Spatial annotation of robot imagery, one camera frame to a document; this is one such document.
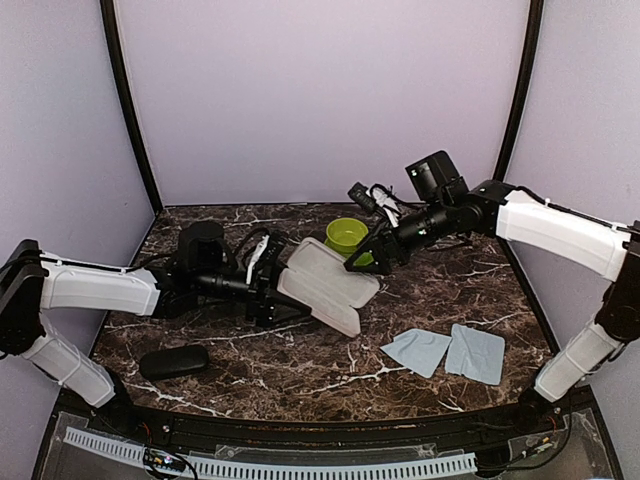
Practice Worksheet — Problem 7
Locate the pink glasses case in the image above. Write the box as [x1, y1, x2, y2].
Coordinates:
[277, 237, 380, 338]

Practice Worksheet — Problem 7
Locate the black front rail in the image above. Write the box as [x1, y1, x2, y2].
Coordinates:
[54, 387, 596, 456]

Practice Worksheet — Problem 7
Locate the left black frame post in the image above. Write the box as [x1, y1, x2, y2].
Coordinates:
[99, 0, 164, 215]

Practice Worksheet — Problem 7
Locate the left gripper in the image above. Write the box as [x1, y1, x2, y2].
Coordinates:
[194, 260, 312, 328]

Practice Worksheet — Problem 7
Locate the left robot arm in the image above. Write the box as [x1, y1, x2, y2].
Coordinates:
[1, 221, 311, 436]

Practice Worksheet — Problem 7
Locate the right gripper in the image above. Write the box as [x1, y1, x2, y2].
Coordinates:
[345, 197, 455, 275]

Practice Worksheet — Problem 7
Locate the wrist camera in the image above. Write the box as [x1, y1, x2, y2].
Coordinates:
[245, 232, 287, 285]
[347, 182, 401, 222]

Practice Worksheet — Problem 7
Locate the green plate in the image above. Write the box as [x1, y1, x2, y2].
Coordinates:
[324, 237, 359, 259]

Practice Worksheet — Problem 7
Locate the black frame post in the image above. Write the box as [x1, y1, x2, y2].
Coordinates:
[492, 0, 545, 181]
[99, 0, 164, 215]

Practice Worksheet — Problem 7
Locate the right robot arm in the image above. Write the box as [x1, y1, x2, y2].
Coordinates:
[344, 151, 639, 434]

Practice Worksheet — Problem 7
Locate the right black frame post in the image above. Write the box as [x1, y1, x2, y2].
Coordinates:
[492, 0, 545, 181]

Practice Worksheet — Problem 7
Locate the black glasses case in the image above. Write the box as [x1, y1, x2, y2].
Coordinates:
[139, 345, 210, 381]

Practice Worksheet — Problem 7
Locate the white slotted cable duct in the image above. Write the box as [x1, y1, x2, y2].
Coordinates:
[63, 427, 477, 479]

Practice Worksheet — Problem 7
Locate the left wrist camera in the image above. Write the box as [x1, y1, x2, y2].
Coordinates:
[245, 232, 287, 285]

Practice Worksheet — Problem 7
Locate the blue cleaning cloth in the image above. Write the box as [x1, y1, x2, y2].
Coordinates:
[444, 324, 505, 386]
[380, 329, 452, 379]

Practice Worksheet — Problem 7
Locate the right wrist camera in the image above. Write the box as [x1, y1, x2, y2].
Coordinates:
[347, 182, 401, 222]

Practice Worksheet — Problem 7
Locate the green bowl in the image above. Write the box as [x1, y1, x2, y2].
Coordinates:
[325, 217, 369, 245]

